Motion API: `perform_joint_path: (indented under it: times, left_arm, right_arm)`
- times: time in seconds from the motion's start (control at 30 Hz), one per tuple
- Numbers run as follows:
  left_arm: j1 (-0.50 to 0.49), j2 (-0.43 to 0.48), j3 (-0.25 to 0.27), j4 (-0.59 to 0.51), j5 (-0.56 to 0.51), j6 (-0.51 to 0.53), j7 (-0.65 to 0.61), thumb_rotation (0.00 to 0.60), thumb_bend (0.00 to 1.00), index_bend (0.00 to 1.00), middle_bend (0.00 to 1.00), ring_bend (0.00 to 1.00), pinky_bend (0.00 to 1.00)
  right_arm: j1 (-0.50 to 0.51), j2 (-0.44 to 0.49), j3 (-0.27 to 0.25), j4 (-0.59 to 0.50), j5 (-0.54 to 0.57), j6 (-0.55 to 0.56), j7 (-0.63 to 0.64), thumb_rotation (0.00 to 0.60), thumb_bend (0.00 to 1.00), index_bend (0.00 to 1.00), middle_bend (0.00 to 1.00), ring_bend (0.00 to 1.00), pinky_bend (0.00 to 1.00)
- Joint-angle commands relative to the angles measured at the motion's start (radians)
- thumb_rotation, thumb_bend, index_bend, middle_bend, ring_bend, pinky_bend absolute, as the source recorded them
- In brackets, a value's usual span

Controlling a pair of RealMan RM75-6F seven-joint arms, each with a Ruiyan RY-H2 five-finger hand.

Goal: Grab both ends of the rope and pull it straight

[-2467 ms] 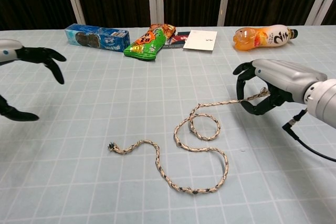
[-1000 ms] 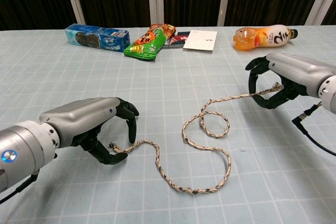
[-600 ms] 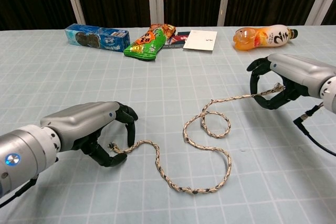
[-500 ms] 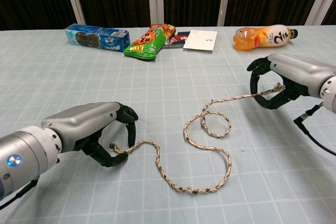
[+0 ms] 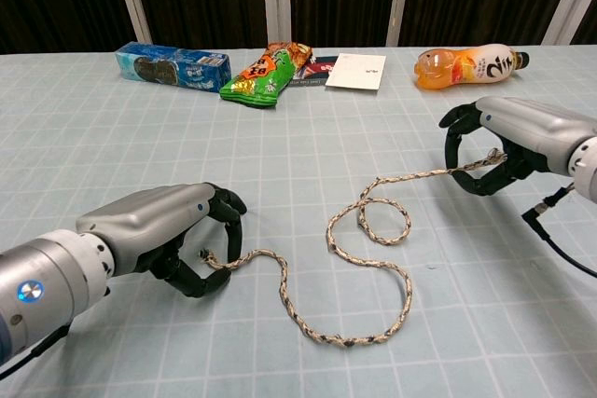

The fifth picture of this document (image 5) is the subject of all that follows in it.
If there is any beige braided rope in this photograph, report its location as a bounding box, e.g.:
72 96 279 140
198 148 508 349

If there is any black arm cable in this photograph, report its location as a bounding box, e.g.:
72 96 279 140
0 323 71 378
521 183 597 278

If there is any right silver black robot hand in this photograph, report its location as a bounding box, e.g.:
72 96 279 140
438 96 597 198

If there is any blue cookie box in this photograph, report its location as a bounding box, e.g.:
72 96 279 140
115 41 233 93

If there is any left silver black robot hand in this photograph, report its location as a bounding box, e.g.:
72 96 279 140
76 182 248 299

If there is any orange juice bottle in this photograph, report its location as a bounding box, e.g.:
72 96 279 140
413 43 531 91

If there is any black red card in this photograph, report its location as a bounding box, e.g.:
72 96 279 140
286 53 340 89

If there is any green orange snack bag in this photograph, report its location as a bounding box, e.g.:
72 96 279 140
218 41 312 111

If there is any light blue checked tablecloth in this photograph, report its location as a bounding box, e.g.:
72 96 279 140
0 46 597 398

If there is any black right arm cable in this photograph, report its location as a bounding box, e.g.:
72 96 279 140
521 183 597 278

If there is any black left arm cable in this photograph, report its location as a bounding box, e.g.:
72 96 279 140
0 323 71 378

